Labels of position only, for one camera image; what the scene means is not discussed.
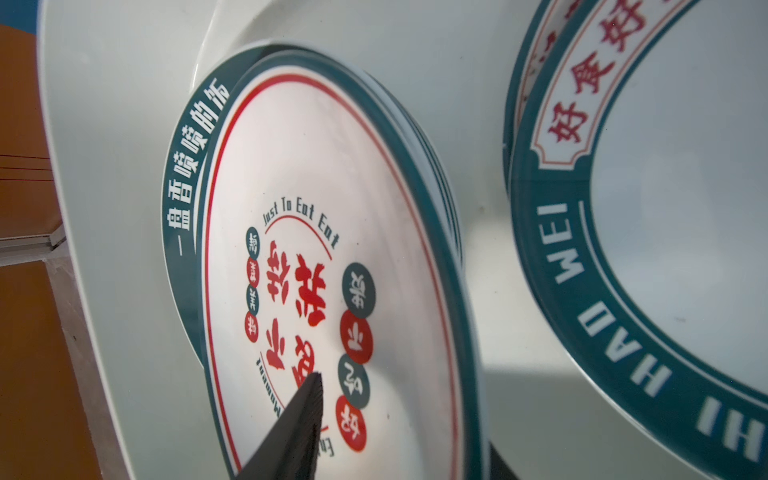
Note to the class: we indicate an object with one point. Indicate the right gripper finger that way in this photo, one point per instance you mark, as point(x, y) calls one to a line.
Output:
point(291, 448)

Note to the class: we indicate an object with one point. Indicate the red character plate front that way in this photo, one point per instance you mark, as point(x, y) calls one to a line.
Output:
point(328, 245)

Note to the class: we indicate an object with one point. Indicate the large green rim plate front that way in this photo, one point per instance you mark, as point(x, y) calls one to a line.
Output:
point(187, 162)

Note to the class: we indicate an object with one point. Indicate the white plastic bin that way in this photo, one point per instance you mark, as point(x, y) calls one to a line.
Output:
point(115, 77)

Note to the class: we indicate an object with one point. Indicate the green lettered rim plate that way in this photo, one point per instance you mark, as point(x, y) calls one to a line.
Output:
point(528, 72)

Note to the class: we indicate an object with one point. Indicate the left aluminium corner post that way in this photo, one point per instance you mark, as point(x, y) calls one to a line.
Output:
point(32, 248)

